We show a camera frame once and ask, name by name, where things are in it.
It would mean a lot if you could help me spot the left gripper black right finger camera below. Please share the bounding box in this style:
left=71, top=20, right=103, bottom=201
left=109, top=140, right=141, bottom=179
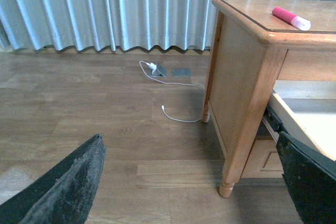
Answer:
left=276, top=132, right=335, bottom=223

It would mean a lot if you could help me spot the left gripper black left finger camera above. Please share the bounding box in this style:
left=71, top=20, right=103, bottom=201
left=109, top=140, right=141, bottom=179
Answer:
left=1, top=134, right=106, bottom=223

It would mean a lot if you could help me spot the wooden drawer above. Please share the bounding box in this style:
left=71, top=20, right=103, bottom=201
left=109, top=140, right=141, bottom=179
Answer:
left=268, top=92, right=335, bottom=161
left=241, top=139, right=283, bottom=178

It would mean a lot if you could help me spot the pink highlighter marker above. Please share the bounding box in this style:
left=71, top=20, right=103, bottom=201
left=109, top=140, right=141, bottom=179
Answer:
left=272, top=6, right=311, bottom=31

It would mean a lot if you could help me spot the wooden nightstand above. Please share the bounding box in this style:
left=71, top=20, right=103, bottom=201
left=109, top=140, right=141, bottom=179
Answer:
left=202, top=0, right=335, bottom=198

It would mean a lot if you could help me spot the white floor charger plug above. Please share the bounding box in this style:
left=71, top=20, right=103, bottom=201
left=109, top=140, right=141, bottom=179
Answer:
left=148, top=63, right=157, bottom=69

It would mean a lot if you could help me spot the open metal floor socket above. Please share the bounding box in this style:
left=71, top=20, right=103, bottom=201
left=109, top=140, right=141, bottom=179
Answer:
left=148, top=63, right=166, bottom=77

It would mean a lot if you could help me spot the closed metal floor plate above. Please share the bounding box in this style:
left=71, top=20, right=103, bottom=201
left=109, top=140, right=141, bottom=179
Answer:
left=172, top=68, right=191, bottom=78

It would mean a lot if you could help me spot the grey pleated curtain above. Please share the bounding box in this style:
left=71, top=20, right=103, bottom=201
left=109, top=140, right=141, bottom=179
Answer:
left=1, top=0, right=333, bottom=51

